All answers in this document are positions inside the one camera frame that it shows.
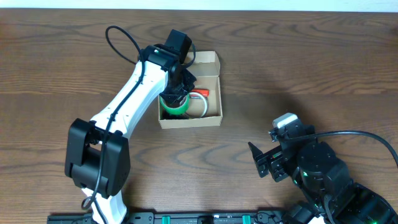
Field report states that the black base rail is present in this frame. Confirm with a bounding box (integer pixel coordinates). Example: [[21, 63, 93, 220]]
[[47, 210, 295, 224]]

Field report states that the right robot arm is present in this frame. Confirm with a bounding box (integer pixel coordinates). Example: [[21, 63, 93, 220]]
[[248, 121, 397, 223]]

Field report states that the black cable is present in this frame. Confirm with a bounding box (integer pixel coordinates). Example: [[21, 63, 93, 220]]
[[276, 130, 398, 166], [80, 25, 197, 224]]

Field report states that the white tape roll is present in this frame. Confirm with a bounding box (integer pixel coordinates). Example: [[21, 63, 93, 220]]
[[185, 92, 209, 118]]

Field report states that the green tape roll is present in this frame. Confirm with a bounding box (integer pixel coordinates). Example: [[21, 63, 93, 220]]
[[159, 95, 190, 115]]

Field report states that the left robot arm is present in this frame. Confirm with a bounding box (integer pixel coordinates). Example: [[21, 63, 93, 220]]
[[65, 44, 196, 223]]

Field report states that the left black cable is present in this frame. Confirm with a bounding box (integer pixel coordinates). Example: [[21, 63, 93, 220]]
[[80, 25, 197, 224]]

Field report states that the cardboard box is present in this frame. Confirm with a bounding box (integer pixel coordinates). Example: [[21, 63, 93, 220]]
[[158, 51, 223, 129]]

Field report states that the right black cable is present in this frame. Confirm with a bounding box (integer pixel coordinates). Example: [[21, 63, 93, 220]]
[[276, 130, 398, 166]]

